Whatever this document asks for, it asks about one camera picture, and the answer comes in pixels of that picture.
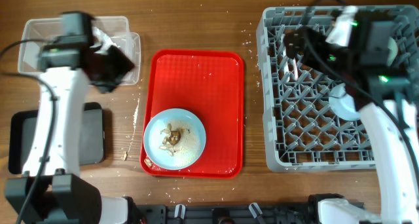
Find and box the pale green bowl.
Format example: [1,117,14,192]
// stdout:
[388,37,399,59]

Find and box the white napkin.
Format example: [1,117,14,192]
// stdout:
[90,27,120,54]

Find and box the light blue bowl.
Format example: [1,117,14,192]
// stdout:
[329,83,361,121]

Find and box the white plastic spoon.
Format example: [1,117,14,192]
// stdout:
[292,58,299,81]

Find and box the light blue plate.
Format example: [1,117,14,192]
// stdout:
[143,108,207,170]

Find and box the food scraps and rice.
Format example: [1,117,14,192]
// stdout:
[158,120,201,167]

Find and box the white plastic fork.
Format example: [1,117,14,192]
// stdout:
[283,54,289,83]

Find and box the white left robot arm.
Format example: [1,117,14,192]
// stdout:
[5,11,146,223]

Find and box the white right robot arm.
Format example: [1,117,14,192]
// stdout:
[285,6,418,223]

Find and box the grey dishwasher rack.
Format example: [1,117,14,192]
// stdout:
[257,5,418,172]

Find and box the clear plastic bin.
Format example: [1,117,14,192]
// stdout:
[18,16,131,75]

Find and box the black tray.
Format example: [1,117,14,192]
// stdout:
[8,102,105,174]

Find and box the red plastic tray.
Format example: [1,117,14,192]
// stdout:
[139,49,244,179]

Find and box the black left cable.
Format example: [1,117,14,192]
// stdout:
[0,39,58,224]

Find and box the black mounting rail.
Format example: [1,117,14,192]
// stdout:
[137,202,319,224]

